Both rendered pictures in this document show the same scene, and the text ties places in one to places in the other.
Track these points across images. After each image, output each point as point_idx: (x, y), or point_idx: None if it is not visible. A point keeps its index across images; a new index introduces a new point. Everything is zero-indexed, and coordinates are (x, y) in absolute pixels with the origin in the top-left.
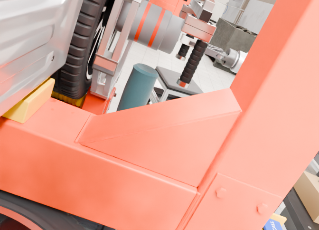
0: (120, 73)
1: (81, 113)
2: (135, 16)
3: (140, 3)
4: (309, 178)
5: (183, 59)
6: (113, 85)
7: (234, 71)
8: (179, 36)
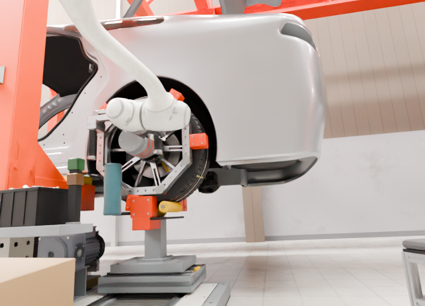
0: (160, 186)
1: None
2: (103, 141)
3: (97, 134)
4: (21, 258)
5: (153, 152)
6: (133, 189)
7: (133, 133)
8: (119, 137)
